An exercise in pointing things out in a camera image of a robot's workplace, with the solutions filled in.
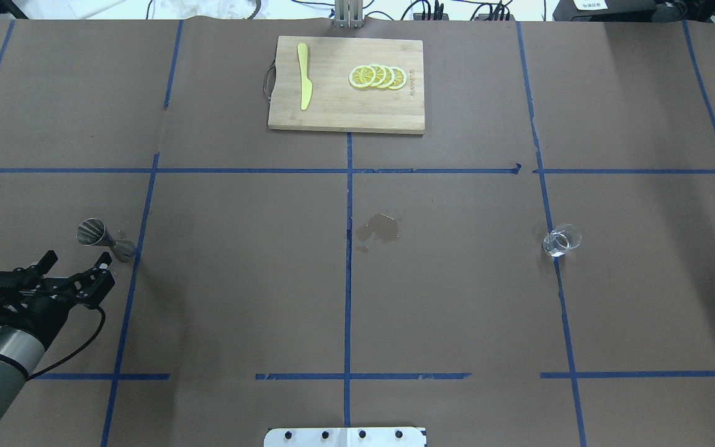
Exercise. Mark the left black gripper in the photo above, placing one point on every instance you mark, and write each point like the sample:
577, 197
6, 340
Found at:
40, 312

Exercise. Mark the steel measuring jigger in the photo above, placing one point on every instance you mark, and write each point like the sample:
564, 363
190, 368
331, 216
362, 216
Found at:
93, 232

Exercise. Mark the clear glass beaker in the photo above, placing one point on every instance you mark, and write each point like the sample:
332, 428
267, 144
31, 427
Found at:
561, 240

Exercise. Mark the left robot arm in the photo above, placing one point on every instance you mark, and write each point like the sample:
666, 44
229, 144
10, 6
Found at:
21, 353

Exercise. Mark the yellow plastic knife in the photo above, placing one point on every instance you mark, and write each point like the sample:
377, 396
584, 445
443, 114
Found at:
306, 85

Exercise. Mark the wooden cutting board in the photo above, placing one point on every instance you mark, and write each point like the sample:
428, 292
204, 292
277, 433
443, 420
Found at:
335, 104

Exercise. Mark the lemon slice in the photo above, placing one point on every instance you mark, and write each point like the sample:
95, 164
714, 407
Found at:
377, 76

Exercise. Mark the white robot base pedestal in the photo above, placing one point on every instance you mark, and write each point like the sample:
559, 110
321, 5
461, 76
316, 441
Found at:
346, 436

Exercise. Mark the aluminium frame post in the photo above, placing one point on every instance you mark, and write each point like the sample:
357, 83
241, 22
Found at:
348, 14

